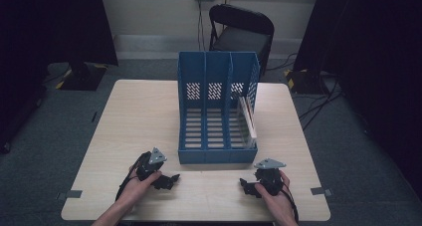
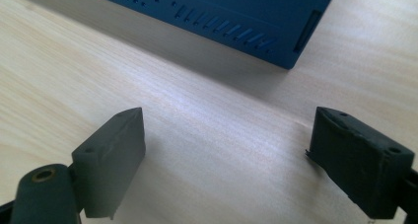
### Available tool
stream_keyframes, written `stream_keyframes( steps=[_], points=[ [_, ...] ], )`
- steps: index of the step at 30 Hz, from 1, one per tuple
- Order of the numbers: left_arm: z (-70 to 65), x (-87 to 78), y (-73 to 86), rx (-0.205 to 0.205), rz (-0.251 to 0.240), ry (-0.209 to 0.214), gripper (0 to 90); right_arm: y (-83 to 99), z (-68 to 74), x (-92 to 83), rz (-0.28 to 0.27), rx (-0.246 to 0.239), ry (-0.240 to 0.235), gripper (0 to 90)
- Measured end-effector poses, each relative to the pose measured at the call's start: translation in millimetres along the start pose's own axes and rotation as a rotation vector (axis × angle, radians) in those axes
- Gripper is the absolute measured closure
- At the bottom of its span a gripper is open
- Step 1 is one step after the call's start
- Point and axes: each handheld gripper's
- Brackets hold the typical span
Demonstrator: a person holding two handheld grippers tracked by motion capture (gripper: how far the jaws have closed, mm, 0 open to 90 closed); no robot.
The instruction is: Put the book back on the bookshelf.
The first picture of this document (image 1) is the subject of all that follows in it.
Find black floor cables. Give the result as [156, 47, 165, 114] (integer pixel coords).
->
[292, 76, 346, 131]

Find green leaf picture book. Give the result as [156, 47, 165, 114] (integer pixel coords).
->
[236, 96, 259, 149]

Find grey tape strip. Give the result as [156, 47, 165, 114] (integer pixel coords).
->
[56, 189, 84, 201]
[310, 186, 333, 197]

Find person's right hand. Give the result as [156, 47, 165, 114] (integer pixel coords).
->
[254, 170, 297, 222]

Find black folding chair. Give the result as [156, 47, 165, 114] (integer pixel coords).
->
[208, 3, 276, 77]

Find black striped-edge stand base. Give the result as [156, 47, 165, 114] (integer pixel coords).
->
[55, 62, 109, 92]
[284, 68, 330, 96]

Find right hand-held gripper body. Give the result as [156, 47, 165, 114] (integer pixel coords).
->
[254, 157, 287, 196]

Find black wall socket cable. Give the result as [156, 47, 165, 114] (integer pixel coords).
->
[196, 0, 207, 52]

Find black curtain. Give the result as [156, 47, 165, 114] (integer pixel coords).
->
[293, 0, 422, 202]
[0, 0, 119, 154]

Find white wall trunking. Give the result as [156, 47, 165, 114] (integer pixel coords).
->
[112, 34, 304, 60]

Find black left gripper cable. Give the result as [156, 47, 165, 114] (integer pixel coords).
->
[114, 151, 147, 201]

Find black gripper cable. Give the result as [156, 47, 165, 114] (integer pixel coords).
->
[282, 180, 300, 224]
[114, 151, 147, 201]

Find blue plastic file rack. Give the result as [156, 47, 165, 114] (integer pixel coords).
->
[177, 50, 261, 165]

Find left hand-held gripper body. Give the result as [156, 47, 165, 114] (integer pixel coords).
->
[135, 147, 168, 182]

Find person's left hand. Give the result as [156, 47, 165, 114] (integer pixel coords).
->
[119, 167, 163, 207]

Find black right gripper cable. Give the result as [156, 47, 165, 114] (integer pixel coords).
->
[282, 180, 300, 224]

